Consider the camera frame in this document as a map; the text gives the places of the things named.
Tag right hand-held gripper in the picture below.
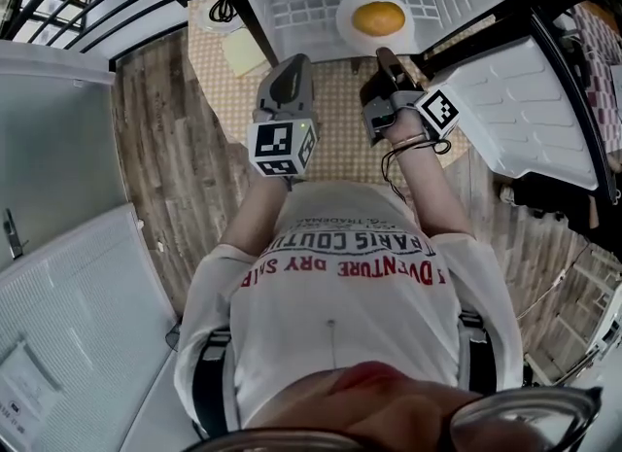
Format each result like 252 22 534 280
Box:
360 47 462 148

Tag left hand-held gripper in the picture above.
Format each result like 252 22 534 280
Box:
247 53 320 179

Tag orange bread roll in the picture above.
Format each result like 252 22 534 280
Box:
352 0 407 36

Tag white round plate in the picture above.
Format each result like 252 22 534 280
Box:
335 0 417 53

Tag person's right forearm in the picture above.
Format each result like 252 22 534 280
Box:
387 117 476 250

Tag person's left forearm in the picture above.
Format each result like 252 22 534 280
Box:
219 173 291 260

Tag pale yellow napkin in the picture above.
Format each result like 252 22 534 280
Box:
223 28 268 79

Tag beige checkered tablecloth table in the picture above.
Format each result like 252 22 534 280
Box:
186 0 488 190

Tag small white dish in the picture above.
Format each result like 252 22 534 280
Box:
195 0 247 34

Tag black metal railing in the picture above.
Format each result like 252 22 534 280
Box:
0 0 218 61

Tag white printed t-shirt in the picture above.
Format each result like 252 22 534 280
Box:
172 180 524 435

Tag ribbed translucent door panel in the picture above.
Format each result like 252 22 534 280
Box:
0 201 179 452

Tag white wooden rack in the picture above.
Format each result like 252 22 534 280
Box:
523 245 622 386

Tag person's face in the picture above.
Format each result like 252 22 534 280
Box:
237 361 487 452

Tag dark-rimmed glasses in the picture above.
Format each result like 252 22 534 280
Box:
183 385 605 452

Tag white paper sign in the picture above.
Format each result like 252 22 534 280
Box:
0 340 55 444

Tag black cord bracelet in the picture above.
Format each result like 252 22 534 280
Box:
380 134 452 201

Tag black coiled cable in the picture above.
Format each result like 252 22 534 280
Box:
208 0 238 24

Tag white cable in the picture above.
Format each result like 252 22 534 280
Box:
513 240 592 321

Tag black harness strap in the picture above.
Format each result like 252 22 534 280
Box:
192 329 233 439
458 309 498 397

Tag black door handle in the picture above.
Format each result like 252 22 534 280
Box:
1 208 24 261

